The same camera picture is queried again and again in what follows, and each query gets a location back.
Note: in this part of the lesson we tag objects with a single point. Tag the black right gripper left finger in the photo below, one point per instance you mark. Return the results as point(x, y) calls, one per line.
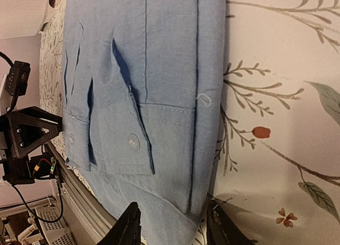
point(127, 229)

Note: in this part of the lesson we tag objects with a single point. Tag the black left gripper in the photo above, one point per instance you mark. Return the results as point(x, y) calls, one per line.
point(25, 130)

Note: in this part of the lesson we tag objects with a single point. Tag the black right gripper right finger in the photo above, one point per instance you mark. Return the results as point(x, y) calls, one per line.
point(220, 228)

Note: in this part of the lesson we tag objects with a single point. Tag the light blue long sleeve shirt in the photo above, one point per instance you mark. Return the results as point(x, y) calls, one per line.
point(142, 84)

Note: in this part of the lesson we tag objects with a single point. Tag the aluminium front rail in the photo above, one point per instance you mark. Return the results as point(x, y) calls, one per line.
point(94, 218)

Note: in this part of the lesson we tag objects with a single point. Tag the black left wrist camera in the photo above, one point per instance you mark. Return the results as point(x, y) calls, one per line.
point(17, 79)

